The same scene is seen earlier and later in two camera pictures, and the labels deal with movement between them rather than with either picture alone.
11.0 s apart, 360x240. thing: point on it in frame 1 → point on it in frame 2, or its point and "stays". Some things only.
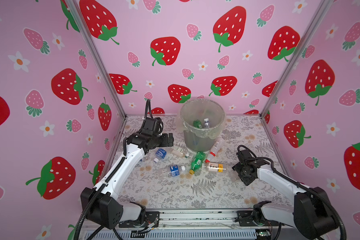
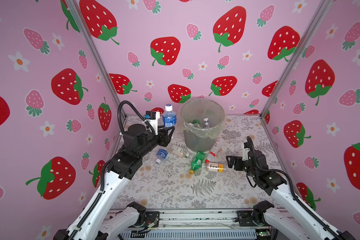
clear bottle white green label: (181, 152) stays
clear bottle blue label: (170, 171) → (169, 117)
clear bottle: (206, 124) stays
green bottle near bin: (196, 162) stays
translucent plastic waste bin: (202, 119) stays
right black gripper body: (241, 173) → (243, 165)
